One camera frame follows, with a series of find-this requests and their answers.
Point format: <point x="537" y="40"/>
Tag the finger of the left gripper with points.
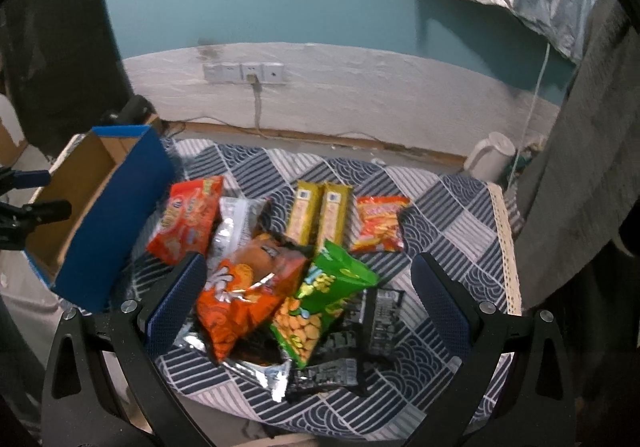
<point x="11" y="179"/>
<point x="18" y="221"/>

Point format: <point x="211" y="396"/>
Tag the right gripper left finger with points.
<point x="79" y="400"/>

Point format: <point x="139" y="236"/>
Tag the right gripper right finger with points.
<point x="535" y="406"/>

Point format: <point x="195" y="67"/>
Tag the large orange chips bag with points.
<point x="247" y="288"/>

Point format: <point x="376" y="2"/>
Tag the small orange stick-snack packet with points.
<point x="379" y="226"/>

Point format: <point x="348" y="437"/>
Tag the yellow biscuit bar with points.
<point x="304" y="211"/>
<point x="333" y="214"/>

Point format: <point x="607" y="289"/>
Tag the blue cardboard box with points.
<point x="113" y="177"/>

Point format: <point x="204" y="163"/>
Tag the navy white patterned tablecloth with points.
<point x="461" y="221"/>

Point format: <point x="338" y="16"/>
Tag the black cylindrical object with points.
<point x="135" y="112"/>

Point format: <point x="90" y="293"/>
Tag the red-orange biscuit snack bag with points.
<point x="188" y="219"/>

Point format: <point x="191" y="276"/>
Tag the black snack packet upper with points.
<point x="368" y="325"/>

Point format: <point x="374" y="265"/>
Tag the black snack packet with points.
<point x="368" y="325"/>
<point x="330" y="375"/>

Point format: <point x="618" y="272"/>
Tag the silver foil snack bag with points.
<point x="256" y="358"/>

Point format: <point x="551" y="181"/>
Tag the black snack packet lower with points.
<point x="330" y="375"/>

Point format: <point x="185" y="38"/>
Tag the grey towel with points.
<point x="575" y="194"/>

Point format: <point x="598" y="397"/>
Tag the silver white snack bag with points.
<point x="238" y="222"/>

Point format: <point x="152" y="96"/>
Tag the green peanut snack bag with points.
<point x="333" y="279"/>

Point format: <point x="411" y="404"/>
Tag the white electric kettle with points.
<point x="489" y="158"/>

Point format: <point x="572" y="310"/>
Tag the white wall socket strip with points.
<point x="270" y="73"/>

